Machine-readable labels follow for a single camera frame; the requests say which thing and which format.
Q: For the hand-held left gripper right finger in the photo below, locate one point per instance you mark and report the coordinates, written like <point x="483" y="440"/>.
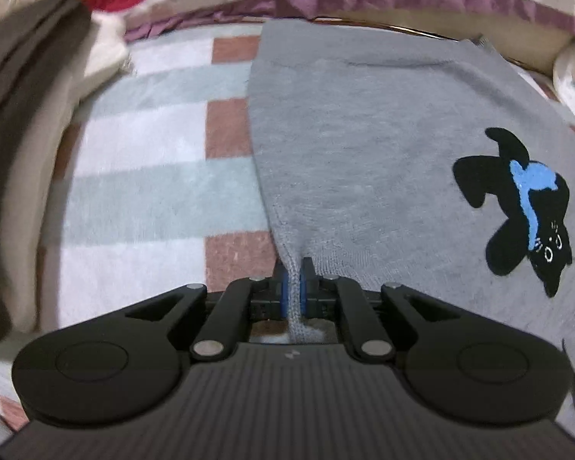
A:
<point x="306" y="292"/>

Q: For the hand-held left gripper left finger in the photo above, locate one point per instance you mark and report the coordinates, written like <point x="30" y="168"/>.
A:
<point x="282" y="292"/>

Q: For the grey sweater with cat print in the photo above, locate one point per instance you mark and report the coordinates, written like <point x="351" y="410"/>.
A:
<point x="364" y="153"/>

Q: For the checkered round mat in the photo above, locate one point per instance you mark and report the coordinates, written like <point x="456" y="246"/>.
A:
<point x="148" y="177"/>

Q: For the dark brown folded garment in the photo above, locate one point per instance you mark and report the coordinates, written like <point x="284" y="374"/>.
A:
<point x="9" y="105"/>

